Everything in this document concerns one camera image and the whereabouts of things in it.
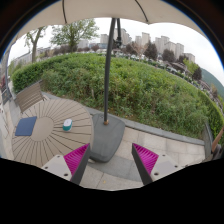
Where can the round slatted outdoor table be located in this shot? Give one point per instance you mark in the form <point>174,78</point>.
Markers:
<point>48,137</point>

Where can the dark blue mouse pad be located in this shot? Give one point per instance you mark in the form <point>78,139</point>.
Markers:
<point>25,126</point>

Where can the green hedge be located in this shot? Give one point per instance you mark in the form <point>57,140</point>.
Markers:
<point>137,91</point>

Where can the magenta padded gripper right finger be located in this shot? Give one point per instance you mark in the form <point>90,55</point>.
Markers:
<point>152,166</point>

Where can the slatted beige outdoor chair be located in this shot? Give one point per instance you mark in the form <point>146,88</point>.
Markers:
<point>30,96</point>

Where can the beige parasol canopy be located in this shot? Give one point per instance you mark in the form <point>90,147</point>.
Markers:
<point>147,11</point>

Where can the dark parasol pole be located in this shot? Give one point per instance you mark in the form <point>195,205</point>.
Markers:
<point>115,41</point>

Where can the grey parasol base slab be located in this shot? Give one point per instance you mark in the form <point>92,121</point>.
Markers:
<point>107,138</point>

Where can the wooden chair at right edge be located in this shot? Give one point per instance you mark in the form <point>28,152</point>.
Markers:
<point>215,149</point>

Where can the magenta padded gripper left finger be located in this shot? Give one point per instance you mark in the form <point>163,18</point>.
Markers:
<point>71,166</point>

